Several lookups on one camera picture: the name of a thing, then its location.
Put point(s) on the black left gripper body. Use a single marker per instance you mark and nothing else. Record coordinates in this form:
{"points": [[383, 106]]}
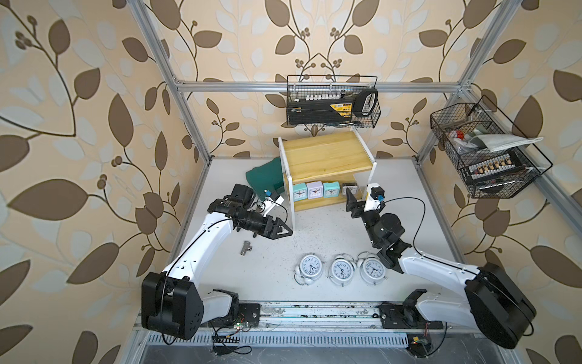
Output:
{"points": [[258, 224]]}

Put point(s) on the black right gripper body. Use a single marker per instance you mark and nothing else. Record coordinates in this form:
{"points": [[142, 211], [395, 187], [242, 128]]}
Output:
{"points": [[371, 220]]}

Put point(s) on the white round clock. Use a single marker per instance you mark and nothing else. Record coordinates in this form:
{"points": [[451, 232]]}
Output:
{"points": [[309, 270], [371, 269], [341, 271]]}

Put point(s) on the clear square alarm clock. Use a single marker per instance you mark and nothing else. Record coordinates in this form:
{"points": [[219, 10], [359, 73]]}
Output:
{"points": [[352, 187]]}

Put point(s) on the teal square alarm clock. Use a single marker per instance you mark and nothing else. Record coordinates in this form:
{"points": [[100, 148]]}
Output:
{"points": [[300, 192]]}

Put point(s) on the white square alarm clock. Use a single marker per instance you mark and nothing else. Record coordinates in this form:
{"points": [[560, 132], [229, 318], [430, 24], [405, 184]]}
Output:
{"points": [[315, 190]]}

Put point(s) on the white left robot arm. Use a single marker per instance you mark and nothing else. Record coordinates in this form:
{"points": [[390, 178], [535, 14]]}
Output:
{"points": [[170, 301]]}

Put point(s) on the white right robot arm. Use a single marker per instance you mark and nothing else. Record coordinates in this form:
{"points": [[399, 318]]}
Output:
{"points": [[484, 297]]}

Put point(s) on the wooden two-tier shelf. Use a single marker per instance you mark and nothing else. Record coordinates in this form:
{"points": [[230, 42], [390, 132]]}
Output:
{"points": [[342, 157]]}

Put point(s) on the metal pipe fitting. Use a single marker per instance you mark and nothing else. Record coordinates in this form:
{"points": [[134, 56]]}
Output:
{"points": [[247, 247]]}

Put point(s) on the green plastic case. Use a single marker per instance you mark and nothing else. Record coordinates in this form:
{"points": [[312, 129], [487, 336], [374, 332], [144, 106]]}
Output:
{"points": [[266, 177]]}

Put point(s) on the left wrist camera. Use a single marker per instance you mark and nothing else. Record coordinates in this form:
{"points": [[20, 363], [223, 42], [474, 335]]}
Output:
{"points": [[271, 200]]}

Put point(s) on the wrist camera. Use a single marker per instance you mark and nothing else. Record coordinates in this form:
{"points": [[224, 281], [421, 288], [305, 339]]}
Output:
{"points": [[271, 200], [375, 195]]}

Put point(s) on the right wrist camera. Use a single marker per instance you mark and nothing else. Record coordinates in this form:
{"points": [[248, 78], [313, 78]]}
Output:
{"points": [[375, 195]]}

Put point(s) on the metal rail base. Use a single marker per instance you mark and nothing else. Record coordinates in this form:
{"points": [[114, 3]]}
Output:
{"points": [[328, 324]]}

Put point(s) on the black wire basket right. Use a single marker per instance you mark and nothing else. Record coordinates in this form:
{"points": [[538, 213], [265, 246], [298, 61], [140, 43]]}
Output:
{"points": [[492, 163]]}

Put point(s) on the black wire basket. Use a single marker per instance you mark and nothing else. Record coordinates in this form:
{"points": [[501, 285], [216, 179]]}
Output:
{"points": [[333, 87], [492, 163]]}

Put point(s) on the black handled saw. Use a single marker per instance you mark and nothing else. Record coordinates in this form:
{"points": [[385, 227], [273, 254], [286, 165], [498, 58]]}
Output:
{"points": [[365, 102]]}

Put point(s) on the black wire basket back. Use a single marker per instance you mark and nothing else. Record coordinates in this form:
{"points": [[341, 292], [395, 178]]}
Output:
{"points": [[333, 87]]}

